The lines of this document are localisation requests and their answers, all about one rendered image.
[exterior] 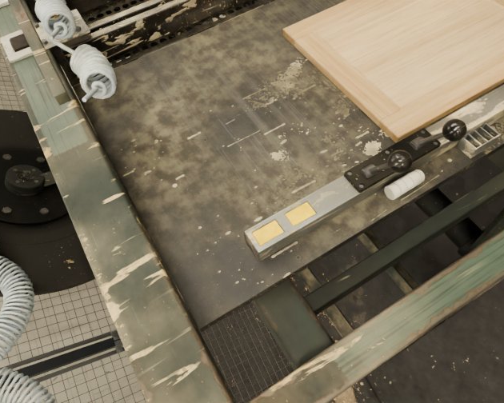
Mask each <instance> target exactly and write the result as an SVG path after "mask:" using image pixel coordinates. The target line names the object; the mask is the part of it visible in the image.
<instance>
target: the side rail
mask: <svg viewBox="0 0 504 403"><path fill-rule="evenodd" d="M503 278H504V229H503V230H501V231H500V232H498V233H496V234H495V235H494V236H493V237H491V238H489V239H488V240H486V241H484V242H483V243H482V244H481V245H479V246H478V247H476V248H475V249H473V250H471V251H470V252H469V253H467V254H466V255H464V256H463V257H461V258H459V259H458V260H457V261H456V262H454V263H453V264H451V265H449V266H448V267H446V268H445V269H444V270H442V271H441V272H439V273H437V274H436V275H434V276H433V277H432V278H430V279H429V280H428V281H426V282H424V283H423V284H421V285H420V286H419V287H417V288H416V289H414V290H412V291H411V292H409V293H408V294H407V295H405V296H404V297H402V298H401V299H399V300H398V301H396V302H395V303H394V304H392V305H390V306H389V307H387V308H386V309H384V310H383V311H382V312H380V313H378V314H377V315H376V316H374V317H372V318H371V319H370V320H369V321H367V322H365V323H364V324H362V325H360V326H359V327H358V328H357V329H355V330H353V331H352V332H350V333H349V334H347V335H346V336H345V337H343V338H342V339H340V340H339V341H337V342H335V343H334V344H333V345H331V346H330V347H328V348H327V349H325V350H323V351H322V352H321V353H320V354H318V355H317V356H315V357H313V358H312V359H310V360H309V361H308V362H306V363H305V364H303V365H301V366H300V367H298V368H297V369H296V370H295V371H293V372H292V373H290V374H288V375H287V376H285V377H284V378H283V379H281V380H280V381H278V382H276V383H275V384H273V385H272V386H271V387H269V388H268V389H266V390H265V391H263V392H262V393H260V394H259V395H257V396H256V397H254V398H253V399H251V400H250V401H248V402H247V403H329V402H330V401H332V400H333V399H335V398H336V397H337V396H339V395H340V394H341V393H343V392H345V391H346V390H347V389H348V388H350V387H351V386H352V385H354V384H356V383H357V382H358V381H360V380H361V379H363V378H364V377H365V376H367V375H368V374H369V373H371V372H373V371H374V370H375V369H376V368H378V367H379V366H380V365H382V364H384V363H385V362H386V361H388V360H390V359H391V358H392V357H393V356H395V355H396V354H397V353H399V352H401V351H402V350H403V349H405V348H406V347H407V346H408V345H410V344H412V343H413V342H414V341H416V340H418V339H419V338H420V337H421V336H423V335H424V334H425V333H427V332H429V331H430V330H431V329H433V328H434V327H435V326H436V325H438V324H440V323H441V322H442V321H444V320H446V319H447V318H448V317H449V316H451V315H452V314H453V313H455V312H457V311H458V310H459V309H461V308H462V307H463V306H464V305H466V304H468V303H469V302H470V301H472V300H474V299H475V298H476V297H477V296H479V295H480V294H481V293H483V292H485V291H486V290H487V289H489V288H490V287H491V286H492V285H494V284H496V283H497V282H498V281H500V280H502V279H503Z"/></svg>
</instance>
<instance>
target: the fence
mask: <svg viewBox="0 0 504 403"><path fill-rule="evenodd" d="M502 118H504V85H503V86H500V87H498V88H497V89H496V90H493V91H492V92H490V93H488V94H486V95H485V96H483V97H481V98H479V99H478V100H476V101H474V102H472V103H470V104H469V105H468V106H465V107H463V108H461V109H460V110H458V111H456V112H455V113H453V114H451V115H450V116H448V117H446V118H443V119H442V120H441V121H439V122H437V123H435V124H433V125H432V126H430V127H428V128H426V130H427V131H428V132H429V133H430V134H432V135H435V134H438V133H441V132H442V127H443V126H444V124H445V123H446V122H448V121H449V120H451V119H460V120H462V121H464V122H465V123H466V127H467V131H466V134H468V133H469V132H471V131H472V130H475V129H476V128H478V127H479V126H481V125H483V124H485V123H487V124H488V125H489V126H490V125H492V124H493V123H495V122H496V121H498V120H500V119H502ZM437 140H439V141H440V142H441V145H440V146H439V147H438V148H437V149H435V150H433V151H431V152H429V153H428V154H426V155H425V156H423V157H421V158H419V159H418V160H416V161H415V162H412V165H411V167H410V168H409V169H408V170H407V171H406V172H404V173H401V174H398V173H394V174H392V175H390V176H389V177H387V178H385V179H383V180H382V181H380V182H378V183H377V184H375V185H373V186H371V187H370V188H369V189H367V190H364V191H363V192H361V193H359V192H358V191H357V190H356V189H355V188H354V187H353V186H352V185H351V184H350V183H349V182H348V180H347V179H346V178H345V177H344V175H343V176H341V177H340V178H338V179H336V180H334V181H333V182H331V183H329V184H328V185H326V186H323V187H322V188H321V189H319V190H316V191H315V192H313V193H312V194H310V195H308V196H306V197H304V198H303V199H301V200H299V201H297V202H295V203H294V204H292V205H290V206H288V207H286V208H285V209H283V210H281V211H279V212H278V213H276V214H274V215H273V216H271V217H268V218H267V219H266V220H264V221H261V222H260V223H258V224H257V225H255V226H253V227H251V228H249V229H248V230H246V231H245V237H246V242H247V244H248V245H249V247H250V248H251V249H252V251H253V252H254V254H255V256H256V257H257V259H258V260H259V261H261V260H263V259H264V258H266V257H268V256H270V255H271V254H273V253H275V252H277V251H278V250H280V249H281V248H283V247H285V246H286V245H289V244H290V243H291V242H293V241H295V240H297V239H299V238H300V237H302V236H303V235H305V234H307V233H309V232H310V231H312V230H313V229H316V228H317V227H319V226H320V225H322V224H324V223H326V222H327V221H329V220H330V219H332V218H334V217H336V216H338V215H339V214H340V213H343V212H344V211H346V210H348V209H349V208H351V207H352V206H354V205H356V204H358V203H359V202H361V201H363V200H365V199H366V198H368V197H369V196H371V195H373V194H375V193H377V192H378V191H379V190H382V189H383V188H385V187H386V186H388V185H389V184H390V183H392V182H395V181H396V180H398V179H399V178H401V177H403V176H405V175H406V174H408V173H409V172H411V171H413V170H416V169H417V168H418V167H420V166H422V165H424V164H426V163H427V162H429V161H431V160H432V159H434V158H436V157H437V156H439V155H440V154H443V153H444V152H446V151H447V150H449V149H451V148H453V147H454V146H456V145H457V144H458V142H459V140H458V141H456V142H452V141H449V140H447V139H445V138H439V139H437ZM306 202H308V204H309V205H310V206H311V208H312V209H313V210H314V212H315V213H316V214H315V215H313V216H312V217H309V218H308V219H306V220H305V221H303V222H301V223H299V224H297V225H296V226H292V224H291V223H290V221H289V220H288V219H287V217H286V216H285V214H286V213H288V212H290V211H291V210H293V209H295V208H297V207H299V206H300V205H302V204H304V203H306ZM274 220H275V221H276V222H277V223H278V224H279V225H280V227H281V228H282V230H283V231H284V233H282V234H280V235H278V236H277V237H275V238H273V239H272V240H270V241H268V242H267V243H265V244H263V245H261V246H260V245H259V244H258V242H257V241H256V239H255V238H254V236H253V234H252V233H253V232H254V231H256V230H258V229H260V228H262V227H263V226H265V225H267V224H269V223H271V222H272V221H274Z"/></svg>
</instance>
